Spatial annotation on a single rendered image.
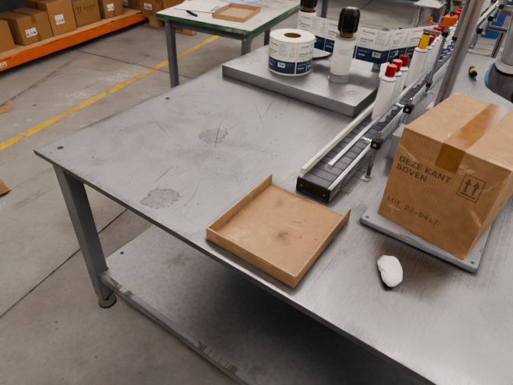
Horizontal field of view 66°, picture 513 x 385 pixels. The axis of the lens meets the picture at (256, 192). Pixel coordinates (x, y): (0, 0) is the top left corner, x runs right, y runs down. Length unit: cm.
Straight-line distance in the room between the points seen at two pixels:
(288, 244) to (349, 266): 16
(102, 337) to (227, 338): 60
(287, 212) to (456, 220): 42
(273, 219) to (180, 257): 82
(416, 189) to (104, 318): 144
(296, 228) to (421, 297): 34
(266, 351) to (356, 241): 64
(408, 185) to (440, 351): 39
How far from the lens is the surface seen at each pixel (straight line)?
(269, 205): 112
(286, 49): 180
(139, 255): 186
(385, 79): 147
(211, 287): 170
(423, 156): 100
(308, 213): 111
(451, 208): 103
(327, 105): 168
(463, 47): 177
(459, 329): 98
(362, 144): 137
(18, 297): 218
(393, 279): 97
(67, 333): 197
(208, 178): 122
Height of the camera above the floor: 155
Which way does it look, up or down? 38 degrees down
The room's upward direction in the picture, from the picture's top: 3 degrees clockwise
